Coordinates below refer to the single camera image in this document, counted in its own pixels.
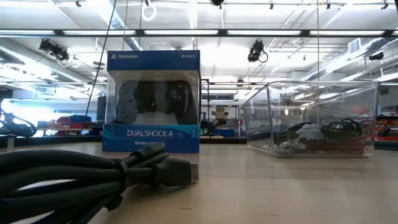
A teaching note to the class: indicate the black background robot arm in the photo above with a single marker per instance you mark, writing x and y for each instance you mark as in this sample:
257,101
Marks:
211,125

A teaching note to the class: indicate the brown cardboard box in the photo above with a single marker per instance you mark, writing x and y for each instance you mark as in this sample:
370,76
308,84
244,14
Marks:
221,113

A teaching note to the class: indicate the blue background bin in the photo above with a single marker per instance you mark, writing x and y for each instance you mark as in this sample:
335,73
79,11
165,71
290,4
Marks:
224,132

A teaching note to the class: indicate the blue DualShock 4 retail box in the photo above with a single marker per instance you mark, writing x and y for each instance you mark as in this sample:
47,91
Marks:
149,137

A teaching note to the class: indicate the black game controller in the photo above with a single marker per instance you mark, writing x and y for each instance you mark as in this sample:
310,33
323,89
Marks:
140,99

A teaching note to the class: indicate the dark monitor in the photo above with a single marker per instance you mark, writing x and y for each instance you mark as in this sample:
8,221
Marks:
101,109

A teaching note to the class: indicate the clear acrylic bin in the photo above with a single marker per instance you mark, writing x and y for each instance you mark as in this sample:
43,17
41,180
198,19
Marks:
323,99

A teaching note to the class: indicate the red storage shelf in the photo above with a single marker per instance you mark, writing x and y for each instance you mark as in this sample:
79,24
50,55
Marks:
385,129

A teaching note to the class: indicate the black overhead hanging camera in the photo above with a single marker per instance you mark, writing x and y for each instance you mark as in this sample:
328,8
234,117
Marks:
255,51

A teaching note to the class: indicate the black horizontal frame beam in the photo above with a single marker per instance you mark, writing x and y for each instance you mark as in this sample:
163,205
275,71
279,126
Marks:
222,32

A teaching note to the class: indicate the black ceiling-mounted camera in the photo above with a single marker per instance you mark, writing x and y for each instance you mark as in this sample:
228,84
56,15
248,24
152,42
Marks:
56,51

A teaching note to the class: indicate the small black ceiling camera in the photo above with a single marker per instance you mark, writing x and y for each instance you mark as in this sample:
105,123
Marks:
376,56

